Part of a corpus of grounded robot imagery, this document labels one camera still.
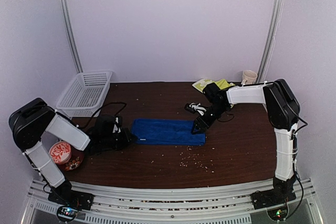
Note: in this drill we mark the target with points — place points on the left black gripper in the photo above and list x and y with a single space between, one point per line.
126 140

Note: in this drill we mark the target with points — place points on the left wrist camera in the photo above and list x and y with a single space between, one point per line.
117 124

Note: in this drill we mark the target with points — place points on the blue towel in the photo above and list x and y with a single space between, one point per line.
166 132

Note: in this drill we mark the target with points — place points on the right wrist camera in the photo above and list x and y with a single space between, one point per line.
194 107

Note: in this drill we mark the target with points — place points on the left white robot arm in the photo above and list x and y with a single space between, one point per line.
52 143

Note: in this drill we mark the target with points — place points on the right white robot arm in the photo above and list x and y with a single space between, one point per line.
283 114

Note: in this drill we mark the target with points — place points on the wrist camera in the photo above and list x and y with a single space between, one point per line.
117 124
194 107

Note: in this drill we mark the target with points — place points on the white plastic basket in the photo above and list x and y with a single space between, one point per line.
85 93

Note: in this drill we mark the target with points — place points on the right aluminium frame post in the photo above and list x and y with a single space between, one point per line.
270 40

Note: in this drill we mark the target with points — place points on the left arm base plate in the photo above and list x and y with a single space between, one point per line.
75 199

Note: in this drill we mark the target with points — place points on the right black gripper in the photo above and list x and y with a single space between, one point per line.
200 125

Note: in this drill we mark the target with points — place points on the red white patterned bowl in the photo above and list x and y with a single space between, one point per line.
60 152

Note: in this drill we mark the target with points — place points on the aluminium frame post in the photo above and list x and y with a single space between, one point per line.
270 40
70 36

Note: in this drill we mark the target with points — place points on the left aluminium frame post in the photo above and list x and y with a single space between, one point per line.
70 36

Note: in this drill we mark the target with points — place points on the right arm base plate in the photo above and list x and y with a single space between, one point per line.
269 198

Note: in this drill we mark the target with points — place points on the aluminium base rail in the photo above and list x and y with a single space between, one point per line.
221 204

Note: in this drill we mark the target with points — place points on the yellow green patterned towel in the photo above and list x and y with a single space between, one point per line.
201 84

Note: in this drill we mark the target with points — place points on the cream ceramic mug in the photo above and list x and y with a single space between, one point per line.
249 77

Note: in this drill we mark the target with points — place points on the dark red floral bowl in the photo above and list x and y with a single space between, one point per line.
73 162

